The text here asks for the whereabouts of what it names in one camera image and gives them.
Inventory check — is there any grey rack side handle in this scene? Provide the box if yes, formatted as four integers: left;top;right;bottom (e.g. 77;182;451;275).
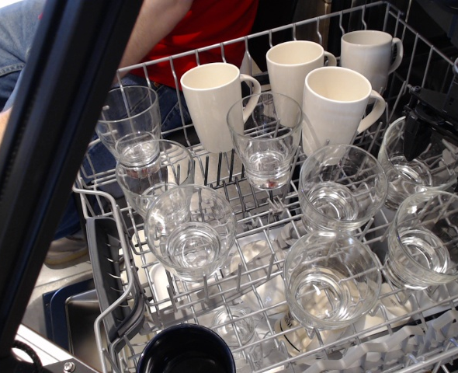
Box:
86;217;144;342

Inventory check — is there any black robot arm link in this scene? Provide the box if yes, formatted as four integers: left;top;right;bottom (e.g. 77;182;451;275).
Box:
0;1;141;368

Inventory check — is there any tall clear glass centre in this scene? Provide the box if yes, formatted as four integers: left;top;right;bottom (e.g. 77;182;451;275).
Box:
226;91;304;190

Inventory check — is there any tall clear glass left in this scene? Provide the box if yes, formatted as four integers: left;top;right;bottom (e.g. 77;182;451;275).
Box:
89;85;161;173

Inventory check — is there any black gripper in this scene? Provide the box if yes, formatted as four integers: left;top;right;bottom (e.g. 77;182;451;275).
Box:
403;1;458;193

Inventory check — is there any white ceramic mug left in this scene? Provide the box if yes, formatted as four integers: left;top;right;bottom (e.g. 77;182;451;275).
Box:
180;62;261;153

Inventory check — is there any white sneaker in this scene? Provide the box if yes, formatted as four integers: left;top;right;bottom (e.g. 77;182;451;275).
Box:
44;235;88;267

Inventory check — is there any white ceramic mug front right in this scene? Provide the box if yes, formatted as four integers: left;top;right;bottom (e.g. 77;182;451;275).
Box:
302;67;386;155

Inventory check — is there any small clear glass lower rack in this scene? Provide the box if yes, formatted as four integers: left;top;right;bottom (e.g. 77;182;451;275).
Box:
211;306;256;348

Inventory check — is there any round clear glass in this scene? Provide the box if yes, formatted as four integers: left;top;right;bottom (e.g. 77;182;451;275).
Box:
298;144;388;232
283;231;382;329
144;184;237;282
384;190;458;290

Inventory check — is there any white ceramic mug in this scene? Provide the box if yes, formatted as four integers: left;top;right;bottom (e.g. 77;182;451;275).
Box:
180;62;261;153
302;67;386;155
340;30;404;94
265;40;337;107

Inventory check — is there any round clear glass front centre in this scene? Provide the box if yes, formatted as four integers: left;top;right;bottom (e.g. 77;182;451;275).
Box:
283;231;382;329

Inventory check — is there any white ceramic mug middle back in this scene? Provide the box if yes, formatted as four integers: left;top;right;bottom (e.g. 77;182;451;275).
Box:
265;40;337;107

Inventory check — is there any round clear glass centre right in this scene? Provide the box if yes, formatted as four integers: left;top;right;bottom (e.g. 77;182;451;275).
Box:
298;144;388;232

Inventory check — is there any grey wire dishwasher rack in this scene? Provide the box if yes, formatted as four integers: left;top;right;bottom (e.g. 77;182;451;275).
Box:
74;1;458;372

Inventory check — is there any white ceramic mug far right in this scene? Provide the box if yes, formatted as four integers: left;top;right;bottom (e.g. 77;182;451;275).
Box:
340;30;404;94

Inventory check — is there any round clear glass front left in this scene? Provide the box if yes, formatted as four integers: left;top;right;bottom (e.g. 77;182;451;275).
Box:
144;184;237;282

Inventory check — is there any dark blue mug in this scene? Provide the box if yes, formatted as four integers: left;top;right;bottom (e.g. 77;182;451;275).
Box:
136;324;236;372

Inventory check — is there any tall clear glass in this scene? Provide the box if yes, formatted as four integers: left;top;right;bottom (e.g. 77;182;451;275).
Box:
226;91;304;190
89;85;161;173

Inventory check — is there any person in red shirt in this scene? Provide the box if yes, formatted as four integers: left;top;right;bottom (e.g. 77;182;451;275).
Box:
0;0;259;240

